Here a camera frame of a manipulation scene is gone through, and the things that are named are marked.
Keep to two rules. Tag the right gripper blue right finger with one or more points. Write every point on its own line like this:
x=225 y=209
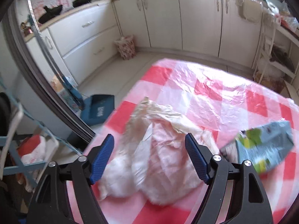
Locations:
x=249 y=202

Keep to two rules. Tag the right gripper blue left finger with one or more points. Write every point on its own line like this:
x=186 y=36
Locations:
x=50 y=203

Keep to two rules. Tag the white plastic bag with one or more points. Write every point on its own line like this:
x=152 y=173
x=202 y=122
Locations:
x=151 y=156

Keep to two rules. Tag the white kitchen cabinets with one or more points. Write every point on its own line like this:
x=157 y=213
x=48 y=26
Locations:
x=80 y=40

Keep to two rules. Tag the blue milk carton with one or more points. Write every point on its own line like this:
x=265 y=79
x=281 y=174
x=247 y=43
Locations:
x=264 y=146

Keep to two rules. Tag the red white checkered tablecloth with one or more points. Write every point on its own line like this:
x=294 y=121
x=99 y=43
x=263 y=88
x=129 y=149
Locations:
x=216 y=101

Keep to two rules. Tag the blue box on floor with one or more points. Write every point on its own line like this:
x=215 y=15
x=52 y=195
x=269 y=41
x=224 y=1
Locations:
x=97 y=109

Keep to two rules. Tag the white shelf rack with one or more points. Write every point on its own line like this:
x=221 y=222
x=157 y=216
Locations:
x=276 y=60

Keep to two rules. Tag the floral waste basket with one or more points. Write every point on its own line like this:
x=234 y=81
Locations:
x=126 y=47

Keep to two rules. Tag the black frying pan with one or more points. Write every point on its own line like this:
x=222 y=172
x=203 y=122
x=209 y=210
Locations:
x=50 y=13

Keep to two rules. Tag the black wok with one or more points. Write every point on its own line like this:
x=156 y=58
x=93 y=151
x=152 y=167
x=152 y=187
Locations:
x=77 y=3

